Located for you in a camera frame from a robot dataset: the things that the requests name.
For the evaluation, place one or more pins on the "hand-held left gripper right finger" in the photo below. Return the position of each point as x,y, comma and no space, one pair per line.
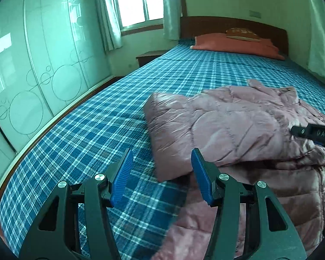
201,173

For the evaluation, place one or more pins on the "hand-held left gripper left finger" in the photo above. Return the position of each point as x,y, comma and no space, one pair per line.
122,176

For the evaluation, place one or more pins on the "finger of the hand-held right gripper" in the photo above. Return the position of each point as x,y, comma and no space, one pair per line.
300,131

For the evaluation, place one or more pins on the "pink puffer jacket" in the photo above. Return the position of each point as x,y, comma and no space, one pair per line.
233,119

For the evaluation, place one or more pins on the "bed with blue plaid sheet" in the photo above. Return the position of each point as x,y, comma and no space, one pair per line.
97,130

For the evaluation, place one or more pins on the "pale curtain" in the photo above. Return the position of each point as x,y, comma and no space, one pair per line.
108,24
172,10
318,38

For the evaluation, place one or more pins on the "brown patterned cushion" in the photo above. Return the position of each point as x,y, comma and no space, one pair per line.
242,33

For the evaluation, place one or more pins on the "red pillow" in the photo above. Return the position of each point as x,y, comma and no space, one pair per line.
219,44

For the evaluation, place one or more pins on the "wooden nightstand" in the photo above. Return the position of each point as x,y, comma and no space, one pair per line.
149,58

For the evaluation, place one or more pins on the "dark wooden headboard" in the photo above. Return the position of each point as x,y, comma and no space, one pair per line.
205,25

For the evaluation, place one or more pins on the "glass door wardrobe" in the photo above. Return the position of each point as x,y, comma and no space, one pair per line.
43,46

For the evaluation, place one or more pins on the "window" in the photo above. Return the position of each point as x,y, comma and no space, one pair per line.
132,2

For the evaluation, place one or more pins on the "wall switch plate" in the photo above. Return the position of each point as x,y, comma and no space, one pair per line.
254,13

